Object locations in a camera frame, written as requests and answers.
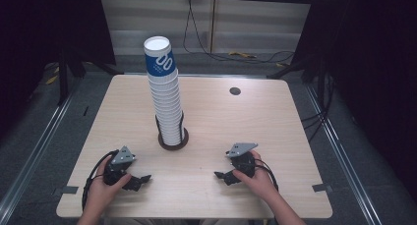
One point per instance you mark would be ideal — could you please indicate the black metal stand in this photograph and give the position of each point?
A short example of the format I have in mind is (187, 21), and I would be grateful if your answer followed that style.
(288, 69)
(63, 77)

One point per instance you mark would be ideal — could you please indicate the person's left hand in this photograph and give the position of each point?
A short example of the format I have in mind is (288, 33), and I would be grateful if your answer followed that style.
(98, 195)

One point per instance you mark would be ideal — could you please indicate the silver floor rail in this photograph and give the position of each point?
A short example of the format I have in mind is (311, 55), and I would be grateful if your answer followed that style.
(36, 149)
(341, 156)

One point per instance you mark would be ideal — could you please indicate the dark brown cup holder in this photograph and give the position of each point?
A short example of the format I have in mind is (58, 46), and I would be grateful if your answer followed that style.
(173, 146)

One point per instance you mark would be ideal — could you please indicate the dark round table grommet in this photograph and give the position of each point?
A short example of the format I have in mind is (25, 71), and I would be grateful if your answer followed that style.
(235, 91)

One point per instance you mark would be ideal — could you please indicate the stack of white paper cups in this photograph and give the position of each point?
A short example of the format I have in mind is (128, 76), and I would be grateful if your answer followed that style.
(167, 110)

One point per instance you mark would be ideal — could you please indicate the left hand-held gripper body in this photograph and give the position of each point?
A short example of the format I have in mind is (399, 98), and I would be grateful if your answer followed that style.
(122, 156)

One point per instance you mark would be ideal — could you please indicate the blue and white paper cup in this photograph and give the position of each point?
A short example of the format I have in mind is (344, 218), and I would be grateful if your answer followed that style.
(157, 66)

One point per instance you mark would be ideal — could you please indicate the grey tape strip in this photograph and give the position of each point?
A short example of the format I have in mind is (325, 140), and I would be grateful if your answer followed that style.
(69, 189)
(320, 187)

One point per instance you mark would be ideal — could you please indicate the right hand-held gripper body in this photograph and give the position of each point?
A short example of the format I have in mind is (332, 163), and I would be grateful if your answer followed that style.
(243, 162)

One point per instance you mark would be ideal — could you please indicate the dark curtain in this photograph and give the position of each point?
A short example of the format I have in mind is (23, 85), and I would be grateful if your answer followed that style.
(370, 54)
(39, 28)

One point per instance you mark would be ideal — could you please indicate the person's right hand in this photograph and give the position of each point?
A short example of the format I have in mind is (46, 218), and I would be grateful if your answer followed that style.
(260, 185)

